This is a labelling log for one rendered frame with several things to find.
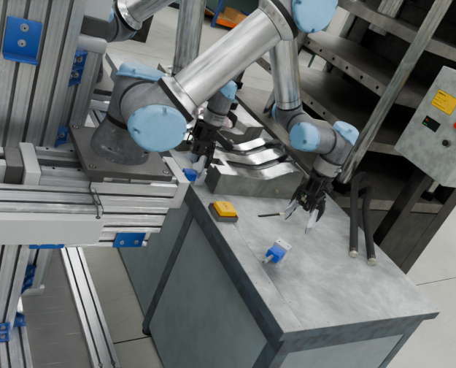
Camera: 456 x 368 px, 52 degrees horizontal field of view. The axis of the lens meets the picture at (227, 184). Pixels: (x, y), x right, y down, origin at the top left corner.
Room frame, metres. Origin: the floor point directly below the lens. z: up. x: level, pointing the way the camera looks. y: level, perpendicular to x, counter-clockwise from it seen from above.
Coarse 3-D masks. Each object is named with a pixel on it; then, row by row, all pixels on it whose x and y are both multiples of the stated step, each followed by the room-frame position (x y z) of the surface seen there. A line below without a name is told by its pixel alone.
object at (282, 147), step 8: (264, 144) 1.85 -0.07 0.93; (272, 144) 1.87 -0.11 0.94; (280, 144) 1.88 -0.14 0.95; (232, 152) 1.75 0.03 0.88; (240, 152) 1.78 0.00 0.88; (248, 152) 1.80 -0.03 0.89; (256, 152) 1.80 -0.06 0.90; (288, 152) 1.82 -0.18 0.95; (272, 160) 1.75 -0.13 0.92; (280, 160) 1.78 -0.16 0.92; (288, 160) 1.75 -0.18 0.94; (248, 168) 1.65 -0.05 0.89; (256, 168) 1.70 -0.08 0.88; (264, 168) 1.70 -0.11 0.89
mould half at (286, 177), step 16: (240, 144) 1.84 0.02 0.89; (256, 144) 1.85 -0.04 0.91; (224, 160) 1.62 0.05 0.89; (240, 160) 1.70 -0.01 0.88; (256, 160) 1.74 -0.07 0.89; (208, 176) 1.56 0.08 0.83; (224, 176) 1.51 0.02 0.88; (240, 176) 1.56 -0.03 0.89; (256, 176) 1.62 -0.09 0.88; (272, 176) 1.65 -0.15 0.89; (288, 176) 1.69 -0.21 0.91; (304, 176) 1.87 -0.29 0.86; (224, 192) 1.53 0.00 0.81; (240, 192) 1.57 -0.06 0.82; (256, 192) 1.62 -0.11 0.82; (272, 192) 1.66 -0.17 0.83; (288, 192) 1.71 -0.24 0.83
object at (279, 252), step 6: (276, 240) 1.29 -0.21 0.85; (282, 240) 1.31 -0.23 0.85; (276, 246) 1.28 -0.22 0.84; (282, 246) 1.27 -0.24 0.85; (288, 246) 1.29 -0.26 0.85; (270, 252) 1.24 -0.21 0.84; (276, 252) 1.25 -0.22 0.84; (282, 252) 1.26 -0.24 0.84; (288, 252) 1.28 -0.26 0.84; (270, 258) 1.21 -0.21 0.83; (276, 258) 1.23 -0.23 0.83; (282, 258) 1.26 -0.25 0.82
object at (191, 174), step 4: (184, 168) 1.52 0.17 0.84; (184, 172) 1.51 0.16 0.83; (188, 172) 1.50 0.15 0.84; (192, 172) 1.52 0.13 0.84; (196, 172) 1.52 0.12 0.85; (188, 176) 1.49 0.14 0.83; (192, 176) 1.50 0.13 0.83; (196, 176) 1.51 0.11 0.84; (204, 176) 1.53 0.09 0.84; (188, 180) 1.50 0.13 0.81; (192, 180) 1.51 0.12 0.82; (196, 180) 1.51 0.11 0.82; (200, 180) 1.52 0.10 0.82; (196, 184) 1.52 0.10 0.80; (200, 184) 1.52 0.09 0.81
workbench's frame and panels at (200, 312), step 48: (192, 192) 1.48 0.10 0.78; (192, 240) 1.48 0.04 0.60; (144, 288) 1.63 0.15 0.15; (192, 288) 1.38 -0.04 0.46; (240, 288) 1.20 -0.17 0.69; (192, 336) 1.29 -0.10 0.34; (240, 336) 1.13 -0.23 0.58; (288, 336) 0.98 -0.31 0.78; (336, 336) 1.14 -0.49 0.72; (384, 336) 1.30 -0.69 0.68
